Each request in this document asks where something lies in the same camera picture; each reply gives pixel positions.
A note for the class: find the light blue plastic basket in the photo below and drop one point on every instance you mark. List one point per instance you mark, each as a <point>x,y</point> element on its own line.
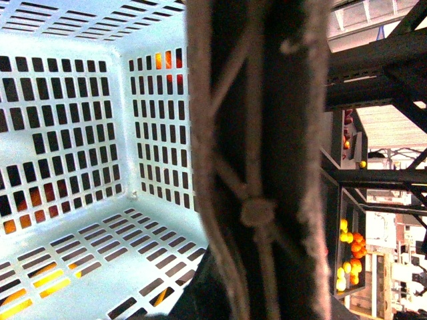
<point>98,215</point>

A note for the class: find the pile of oranges and lemons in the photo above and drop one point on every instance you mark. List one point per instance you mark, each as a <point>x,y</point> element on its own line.
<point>350,272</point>

